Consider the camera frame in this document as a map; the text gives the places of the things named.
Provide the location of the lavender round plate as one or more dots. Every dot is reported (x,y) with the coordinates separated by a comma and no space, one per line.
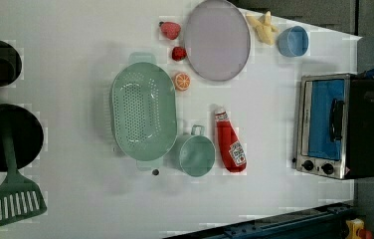
(217,40)

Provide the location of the red ketchup bottle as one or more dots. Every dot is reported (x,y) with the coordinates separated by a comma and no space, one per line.
(231,150)

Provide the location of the blue plastic cup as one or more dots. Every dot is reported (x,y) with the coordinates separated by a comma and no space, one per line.
(293,42)

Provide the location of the black frying pan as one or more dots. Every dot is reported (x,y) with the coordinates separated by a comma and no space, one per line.
(28,135)

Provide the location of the green slotted spatula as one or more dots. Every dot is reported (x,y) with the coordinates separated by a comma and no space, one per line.
(20,197)

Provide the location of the large toy strawberry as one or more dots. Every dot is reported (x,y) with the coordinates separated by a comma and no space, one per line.
(170,30)

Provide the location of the yellow red toy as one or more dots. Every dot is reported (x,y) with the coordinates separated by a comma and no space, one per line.
(357,230)

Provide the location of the small toy strawberry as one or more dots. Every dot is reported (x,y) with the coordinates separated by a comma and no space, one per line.
(178,54)

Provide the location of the dark blue metal rail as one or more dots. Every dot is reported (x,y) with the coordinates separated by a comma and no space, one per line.
(324,222)

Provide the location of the green metal mug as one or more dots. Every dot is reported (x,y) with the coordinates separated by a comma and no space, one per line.
(194,153)

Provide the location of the silver black toaster oven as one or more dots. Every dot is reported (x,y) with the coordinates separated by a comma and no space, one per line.
(351,121)

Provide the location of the toy orange slice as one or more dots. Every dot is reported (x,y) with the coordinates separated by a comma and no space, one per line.
(182,82)

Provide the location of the green oval colander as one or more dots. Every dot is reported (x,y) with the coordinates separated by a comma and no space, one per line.
(143,111)

